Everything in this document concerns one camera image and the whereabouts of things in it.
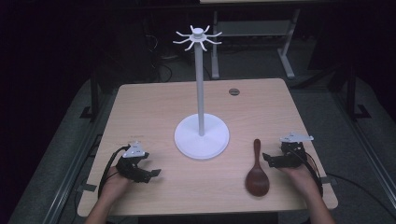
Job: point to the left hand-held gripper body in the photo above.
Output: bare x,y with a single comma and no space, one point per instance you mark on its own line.
129,166

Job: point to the dark wooden spoon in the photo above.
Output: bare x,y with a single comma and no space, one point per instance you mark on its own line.
257,182

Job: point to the grey table grommet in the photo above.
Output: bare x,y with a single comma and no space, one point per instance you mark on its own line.
234,91

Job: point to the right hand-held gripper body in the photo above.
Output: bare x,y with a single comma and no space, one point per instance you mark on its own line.
294,155

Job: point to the white frame desk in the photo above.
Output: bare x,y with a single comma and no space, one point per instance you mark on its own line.
255,28

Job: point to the person's right hand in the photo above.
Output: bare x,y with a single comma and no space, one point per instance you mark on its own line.
302,180

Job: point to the black metal stand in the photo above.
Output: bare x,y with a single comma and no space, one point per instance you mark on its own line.
351,96
94,96

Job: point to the person's left hand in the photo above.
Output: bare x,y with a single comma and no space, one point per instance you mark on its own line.
113,185

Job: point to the grey tape strip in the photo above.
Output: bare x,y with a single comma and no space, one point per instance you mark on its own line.
328,179
88,187

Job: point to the white hook stand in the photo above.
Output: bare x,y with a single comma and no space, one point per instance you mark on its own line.
201,141

